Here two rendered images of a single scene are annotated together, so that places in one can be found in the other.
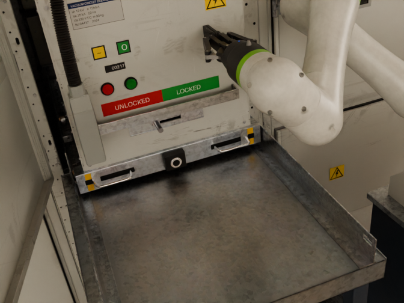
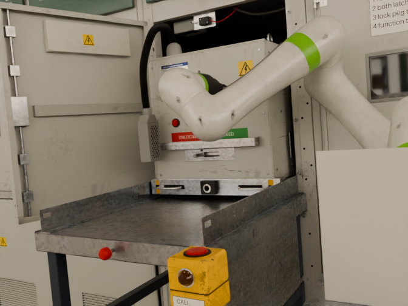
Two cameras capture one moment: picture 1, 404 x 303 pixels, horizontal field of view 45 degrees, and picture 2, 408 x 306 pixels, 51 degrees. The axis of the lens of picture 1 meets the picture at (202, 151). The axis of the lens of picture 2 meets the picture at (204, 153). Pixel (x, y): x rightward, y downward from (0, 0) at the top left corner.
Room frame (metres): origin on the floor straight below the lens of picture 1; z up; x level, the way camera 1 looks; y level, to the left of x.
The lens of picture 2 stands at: (0.08, -1.04, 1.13)
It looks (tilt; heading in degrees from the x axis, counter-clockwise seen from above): 4 degrees down; 47
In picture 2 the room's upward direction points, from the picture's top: 5 degrees counter-clockwise
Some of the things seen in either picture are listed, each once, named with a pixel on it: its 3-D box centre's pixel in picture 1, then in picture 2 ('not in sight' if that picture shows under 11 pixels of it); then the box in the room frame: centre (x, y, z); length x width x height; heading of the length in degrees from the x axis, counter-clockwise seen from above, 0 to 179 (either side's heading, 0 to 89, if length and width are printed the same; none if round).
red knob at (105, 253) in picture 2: not in sight; (107, 252); (0.62, -0.07, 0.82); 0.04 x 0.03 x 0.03; 16
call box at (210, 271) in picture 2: not in sight; (199, 280); (0.57, -0.48, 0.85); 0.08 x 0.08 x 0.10; 16
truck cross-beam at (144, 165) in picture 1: (171, 154); (213, 186); (1.18, 0.09, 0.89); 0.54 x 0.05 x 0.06; 106
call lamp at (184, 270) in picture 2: not in sight; (184, 278); (0.52, -0.50, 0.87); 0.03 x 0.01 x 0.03; 106
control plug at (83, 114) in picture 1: (86, 125); (150, 138); (1.04, 0.27, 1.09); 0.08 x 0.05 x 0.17; 16
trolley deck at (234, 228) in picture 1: (198, 218); (183, 219); (0.97, 0.03, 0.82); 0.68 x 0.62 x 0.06; 16
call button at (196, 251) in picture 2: not in sight; (197, 254); (0.57, -0.48, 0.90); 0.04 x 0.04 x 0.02
